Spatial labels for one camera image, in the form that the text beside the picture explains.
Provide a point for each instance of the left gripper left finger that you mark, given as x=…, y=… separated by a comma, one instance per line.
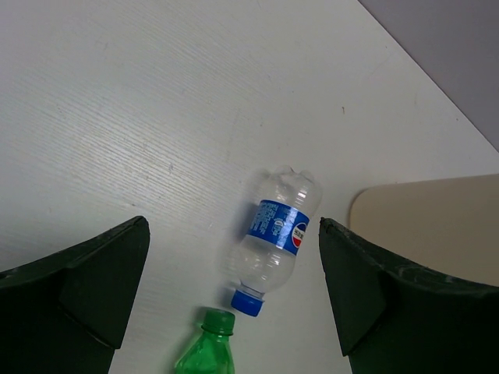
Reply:
x=68, y=312

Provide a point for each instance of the green Sprite bottle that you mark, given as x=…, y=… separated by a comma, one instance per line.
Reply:
x=211, y=352

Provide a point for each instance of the cream plastic bin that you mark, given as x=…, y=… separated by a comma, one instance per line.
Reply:
x=448, y=225

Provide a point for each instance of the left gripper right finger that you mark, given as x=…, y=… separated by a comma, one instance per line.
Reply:
x=395, y=316

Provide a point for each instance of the clear blue label Pepsi bottle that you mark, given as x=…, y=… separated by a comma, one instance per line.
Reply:
x=264, y=260

